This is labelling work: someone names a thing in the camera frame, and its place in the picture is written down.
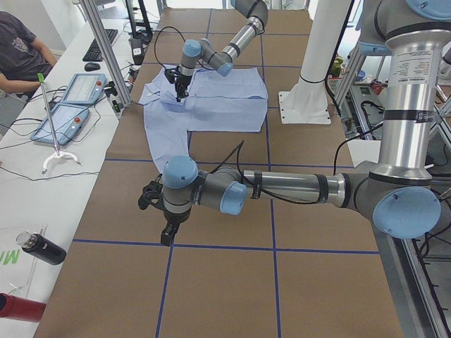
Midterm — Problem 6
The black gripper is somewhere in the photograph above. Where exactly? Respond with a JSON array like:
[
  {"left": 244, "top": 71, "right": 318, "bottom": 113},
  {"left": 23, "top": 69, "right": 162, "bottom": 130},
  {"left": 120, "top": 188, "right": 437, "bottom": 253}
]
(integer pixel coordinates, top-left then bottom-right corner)
[
  {"left": 175, "top": 73, "right": 191, "bottom": 102},
  {"left": 161, "top": 209, "right": 190, "bottom": 246}
]

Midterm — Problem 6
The blue striped button shirt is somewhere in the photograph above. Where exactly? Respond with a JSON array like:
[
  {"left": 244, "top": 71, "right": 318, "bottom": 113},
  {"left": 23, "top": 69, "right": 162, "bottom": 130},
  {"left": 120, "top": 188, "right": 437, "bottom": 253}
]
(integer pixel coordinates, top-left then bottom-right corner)
[{"left": 139, "top": 68, "right": 268, "bottom": 171}]

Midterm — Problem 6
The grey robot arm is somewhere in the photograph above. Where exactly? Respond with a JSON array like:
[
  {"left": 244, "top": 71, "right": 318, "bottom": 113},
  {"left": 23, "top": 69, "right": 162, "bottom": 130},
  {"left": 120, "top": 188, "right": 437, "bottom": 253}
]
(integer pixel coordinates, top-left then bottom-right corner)
[
  {"left": 159, "top": 1, "right": 450, "bottom": 246},
  {"left": 165, "top": 0, "right": 268, "bottom": 101}
]

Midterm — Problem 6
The black computer mouse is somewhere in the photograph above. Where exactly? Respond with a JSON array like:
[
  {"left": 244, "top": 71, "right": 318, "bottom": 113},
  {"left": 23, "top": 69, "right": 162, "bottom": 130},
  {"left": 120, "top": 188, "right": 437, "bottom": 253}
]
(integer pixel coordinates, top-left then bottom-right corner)
[{"left": 84, "top": 62, "right": 101, "bottom": 72}]

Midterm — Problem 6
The upper blue teach pendant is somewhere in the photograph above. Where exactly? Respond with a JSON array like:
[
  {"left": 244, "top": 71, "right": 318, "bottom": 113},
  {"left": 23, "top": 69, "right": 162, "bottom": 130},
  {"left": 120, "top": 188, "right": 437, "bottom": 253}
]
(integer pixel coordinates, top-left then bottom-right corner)
[{"left": 61, "top": 73, "right": 106, "bottom": 106}]

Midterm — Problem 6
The blue teach pendant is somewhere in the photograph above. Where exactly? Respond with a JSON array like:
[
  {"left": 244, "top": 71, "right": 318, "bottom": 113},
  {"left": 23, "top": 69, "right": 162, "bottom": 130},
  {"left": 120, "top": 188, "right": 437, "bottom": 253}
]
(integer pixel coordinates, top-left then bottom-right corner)
[
  {"left": 61, "top": 73, "right": 106, "bottom": 106},
  {"left": 30, "top": 104, "right": 89, "bottom": 146}
]

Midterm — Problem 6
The black keyboard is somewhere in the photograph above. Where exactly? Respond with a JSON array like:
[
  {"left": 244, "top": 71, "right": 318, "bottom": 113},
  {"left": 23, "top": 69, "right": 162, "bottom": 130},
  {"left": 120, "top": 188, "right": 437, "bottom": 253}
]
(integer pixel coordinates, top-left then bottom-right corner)
[{"left": 82, "top": 28, "right": 119, "bottom": 63}]

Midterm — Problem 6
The lower blue teach pendant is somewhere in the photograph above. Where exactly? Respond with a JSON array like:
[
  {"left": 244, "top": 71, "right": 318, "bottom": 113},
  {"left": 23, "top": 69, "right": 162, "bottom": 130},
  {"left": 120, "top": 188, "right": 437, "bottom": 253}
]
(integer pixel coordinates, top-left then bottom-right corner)
[{"left": 30, "top": 104, "right": 89, "bottom": 146}]

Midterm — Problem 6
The black water bottle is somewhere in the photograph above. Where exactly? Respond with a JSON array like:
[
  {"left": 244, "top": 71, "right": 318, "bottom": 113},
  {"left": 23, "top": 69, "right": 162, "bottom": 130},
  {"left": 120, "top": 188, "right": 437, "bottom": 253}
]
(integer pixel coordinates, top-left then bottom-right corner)
[{"left": 16, "top": 232, "right": 66, "bottom": 265}]

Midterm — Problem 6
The white stand with rod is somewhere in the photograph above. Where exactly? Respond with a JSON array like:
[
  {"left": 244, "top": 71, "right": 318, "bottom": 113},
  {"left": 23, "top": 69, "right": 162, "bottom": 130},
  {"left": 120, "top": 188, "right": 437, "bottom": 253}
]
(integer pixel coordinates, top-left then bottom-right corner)
[{"left": 37, "top": 73, "right": 83, "bottom": 175}]

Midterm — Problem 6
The seated person grey shirt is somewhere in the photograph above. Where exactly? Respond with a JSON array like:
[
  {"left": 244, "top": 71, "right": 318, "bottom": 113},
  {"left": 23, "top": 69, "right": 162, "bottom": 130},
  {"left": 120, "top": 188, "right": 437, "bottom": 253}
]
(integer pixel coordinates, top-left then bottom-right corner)
[{"left": 1, "top": 11, "right": 57, "bottom": 98}]

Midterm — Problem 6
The red bottle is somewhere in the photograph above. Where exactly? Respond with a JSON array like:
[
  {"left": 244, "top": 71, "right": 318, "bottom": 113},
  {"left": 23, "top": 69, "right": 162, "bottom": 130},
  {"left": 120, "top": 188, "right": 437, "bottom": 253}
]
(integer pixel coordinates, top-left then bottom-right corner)
[{"left": 1, "top": 293, "right": 47, "bottom": 323}]

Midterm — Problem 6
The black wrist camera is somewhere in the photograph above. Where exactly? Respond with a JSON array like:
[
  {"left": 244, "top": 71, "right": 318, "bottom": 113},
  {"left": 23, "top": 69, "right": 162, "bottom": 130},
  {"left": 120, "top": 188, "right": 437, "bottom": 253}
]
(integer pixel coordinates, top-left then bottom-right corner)
[
  {"left": 138, "top": 181, "right": 163, "bottom": 210},
  {"left": 164, "top": 68, "right": 178, "bottom": 84}
]

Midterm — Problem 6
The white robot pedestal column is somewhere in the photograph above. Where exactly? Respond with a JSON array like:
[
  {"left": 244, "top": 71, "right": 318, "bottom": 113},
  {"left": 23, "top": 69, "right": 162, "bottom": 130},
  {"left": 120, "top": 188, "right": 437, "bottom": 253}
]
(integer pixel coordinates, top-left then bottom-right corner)
[{"left": 279, "top": 0, "right": 354, "bottom": 125}]

